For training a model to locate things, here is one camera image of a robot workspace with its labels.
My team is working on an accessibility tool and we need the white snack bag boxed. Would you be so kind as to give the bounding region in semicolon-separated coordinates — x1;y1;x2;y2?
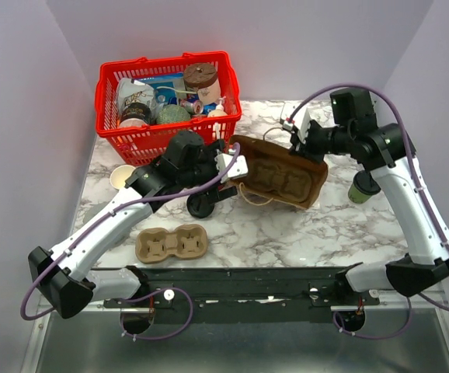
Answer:
117;78;157;114

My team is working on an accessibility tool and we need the blue box in basket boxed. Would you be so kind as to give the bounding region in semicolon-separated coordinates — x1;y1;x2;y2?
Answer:
137;72;187;103

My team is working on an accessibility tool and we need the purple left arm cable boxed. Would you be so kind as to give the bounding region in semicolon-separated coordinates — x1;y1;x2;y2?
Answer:
19;141;242;342

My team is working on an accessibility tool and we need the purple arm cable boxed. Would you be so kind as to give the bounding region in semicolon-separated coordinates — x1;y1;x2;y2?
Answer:
286;82;449;340
19;141;242;342

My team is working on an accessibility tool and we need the cream pump bottle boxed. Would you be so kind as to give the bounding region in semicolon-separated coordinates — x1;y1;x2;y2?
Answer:
207;96;227;117

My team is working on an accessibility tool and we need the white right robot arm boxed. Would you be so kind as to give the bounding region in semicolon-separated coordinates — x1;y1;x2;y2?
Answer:
281;83;449;305

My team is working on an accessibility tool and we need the brown paper bag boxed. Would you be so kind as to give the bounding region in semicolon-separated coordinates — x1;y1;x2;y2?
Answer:
229;134;329;209

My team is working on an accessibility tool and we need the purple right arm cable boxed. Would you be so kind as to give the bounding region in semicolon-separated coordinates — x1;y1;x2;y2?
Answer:
286;82;449;340

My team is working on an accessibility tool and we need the red blue drink can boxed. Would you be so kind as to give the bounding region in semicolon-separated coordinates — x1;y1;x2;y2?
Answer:
179;99;204;115

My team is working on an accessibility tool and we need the stack of green paper cups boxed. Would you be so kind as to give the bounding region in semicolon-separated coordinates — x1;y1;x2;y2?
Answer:
110;164;136;190

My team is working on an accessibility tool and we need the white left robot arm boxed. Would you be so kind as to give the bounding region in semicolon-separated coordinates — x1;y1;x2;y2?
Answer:
28;131;240;319

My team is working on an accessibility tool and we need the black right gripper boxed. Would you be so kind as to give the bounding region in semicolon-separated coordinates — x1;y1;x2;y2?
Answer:
289;118;353;165

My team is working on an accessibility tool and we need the dark instant noodle cup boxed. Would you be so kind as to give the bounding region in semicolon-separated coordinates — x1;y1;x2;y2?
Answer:
118;103;151;128

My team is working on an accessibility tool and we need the brown cardboard cup carrier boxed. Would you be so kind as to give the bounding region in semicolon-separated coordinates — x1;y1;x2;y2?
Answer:
245;159;312;202
134;224;209;264

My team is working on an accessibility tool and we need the red plastic shopping basket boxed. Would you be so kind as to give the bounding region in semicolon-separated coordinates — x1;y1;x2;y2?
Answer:
95;51;242;166

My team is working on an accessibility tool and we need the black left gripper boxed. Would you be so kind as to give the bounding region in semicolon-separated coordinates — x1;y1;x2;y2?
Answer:
178;140;238;204

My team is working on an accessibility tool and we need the green paper coffee cup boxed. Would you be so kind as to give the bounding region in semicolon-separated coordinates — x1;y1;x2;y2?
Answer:
347;183;381;204

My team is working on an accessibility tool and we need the brown lid paper tub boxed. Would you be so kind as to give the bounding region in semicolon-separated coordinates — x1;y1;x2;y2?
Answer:
183;62;221;105

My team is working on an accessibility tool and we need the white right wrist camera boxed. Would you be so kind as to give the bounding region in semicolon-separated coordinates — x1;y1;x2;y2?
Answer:
280;101;311;145

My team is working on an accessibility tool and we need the green netted melon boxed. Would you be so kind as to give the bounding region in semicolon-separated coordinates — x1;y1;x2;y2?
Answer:
155;104;191;125

